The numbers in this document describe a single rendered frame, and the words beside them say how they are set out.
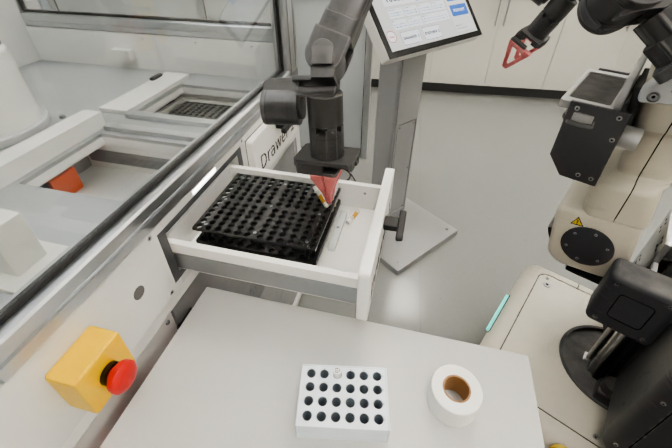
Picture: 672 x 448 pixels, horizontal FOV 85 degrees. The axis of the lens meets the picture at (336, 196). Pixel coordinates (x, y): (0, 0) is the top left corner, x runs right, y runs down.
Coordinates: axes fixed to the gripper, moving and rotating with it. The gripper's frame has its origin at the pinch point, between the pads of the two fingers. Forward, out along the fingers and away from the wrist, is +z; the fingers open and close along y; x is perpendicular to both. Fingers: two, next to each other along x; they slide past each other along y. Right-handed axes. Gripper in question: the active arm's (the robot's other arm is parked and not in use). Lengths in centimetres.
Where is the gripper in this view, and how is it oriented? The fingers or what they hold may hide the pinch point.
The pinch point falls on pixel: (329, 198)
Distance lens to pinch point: 67.3
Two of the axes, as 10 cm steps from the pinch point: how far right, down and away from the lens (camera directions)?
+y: 9.6, 1.3, -2.6
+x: 2.9, -5.3, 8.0
